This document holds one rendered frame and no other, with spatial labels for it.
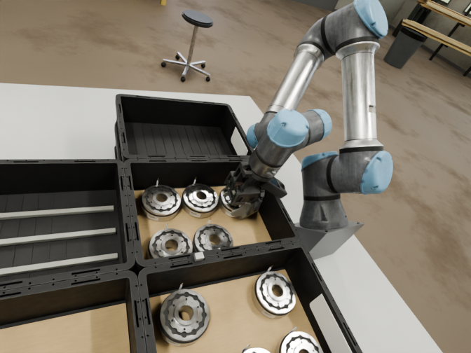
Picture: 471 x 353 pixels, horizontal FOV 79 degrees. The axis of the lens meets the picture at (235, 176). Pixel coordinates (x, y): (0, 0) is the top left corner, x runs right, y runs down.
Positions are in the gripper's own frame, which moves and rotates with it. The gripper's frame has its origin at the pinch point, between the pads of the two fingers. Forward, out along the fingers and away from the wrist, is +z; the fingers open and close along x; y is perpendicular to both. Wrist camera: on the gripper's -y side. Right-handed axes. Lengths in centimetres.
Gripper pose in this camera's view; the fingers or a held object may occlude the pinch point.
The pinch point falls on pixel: (240, 208)
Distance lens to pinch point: 84.2
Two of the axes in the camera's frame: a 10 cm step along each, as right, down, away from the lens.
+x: 2.9, 8.1, -5.1
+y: -8.9, 0.3, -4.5
